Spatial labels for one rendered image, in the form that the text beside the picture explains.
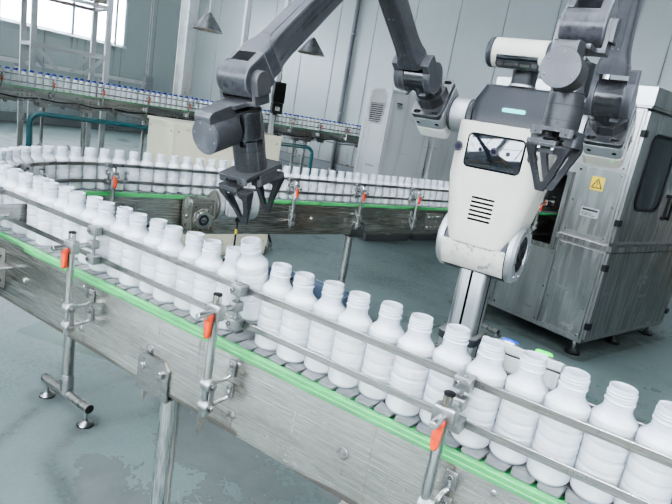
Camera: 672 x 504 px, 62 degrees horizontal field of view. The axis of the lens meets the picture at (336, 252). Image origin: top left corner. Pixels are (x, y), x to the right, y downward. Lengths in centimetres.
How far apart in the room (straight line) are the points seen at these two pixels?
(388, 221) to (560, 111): 248
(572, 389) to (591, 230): 371
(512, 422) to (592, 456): 11
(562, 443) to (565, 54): 54
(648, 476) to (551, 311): 388
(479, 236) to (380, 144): 558
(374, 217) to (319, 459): 237
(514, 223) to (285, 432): 75
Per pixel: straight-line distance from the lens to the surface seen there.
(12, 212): 169
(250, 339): 112
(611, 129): 141
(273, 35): 100
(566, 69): 89
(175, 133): 500
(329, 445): 101
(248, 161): 99
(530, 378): 86
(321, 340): 99
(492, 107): 153
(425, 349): 90
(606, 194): 448
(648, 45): 1312
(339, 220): 311
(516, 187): 142
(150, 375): 129
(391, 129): 702
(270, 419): 108
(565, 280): 462
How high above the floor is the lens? 145
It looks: 13 degrees down
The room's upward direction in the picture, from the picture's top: 10 degrees clockwise
